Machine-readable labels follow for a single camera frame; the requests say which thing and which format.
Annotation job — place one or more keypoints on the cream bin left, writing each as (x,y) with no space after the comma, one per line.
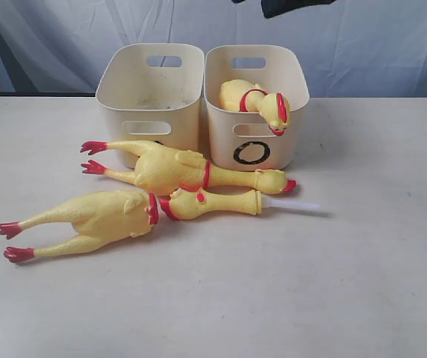
(152,91)

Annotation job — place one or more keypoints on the yellow rubber chicken front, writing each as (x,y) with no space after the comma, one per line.
(239,95)

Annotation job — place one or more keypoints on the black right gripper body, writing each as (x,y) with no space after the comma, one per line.
(273,8)

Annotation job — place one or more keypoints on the whole yellow rubber chicken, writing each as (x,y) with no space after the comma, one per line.
(162,170)

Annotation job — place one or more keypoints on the cream bin with circle mark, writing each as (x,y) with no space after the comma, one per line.
(243,141)

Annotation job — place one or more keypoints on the headless yellow chicken body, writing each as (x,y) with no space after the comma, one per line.
(99,218)

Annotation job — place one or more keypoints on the yellow chicken head neck piece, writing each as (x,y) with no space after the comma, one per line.
(187,205)

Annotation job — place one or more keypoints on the white backdrop curtain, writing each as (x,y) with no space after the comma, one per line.
(346,48)

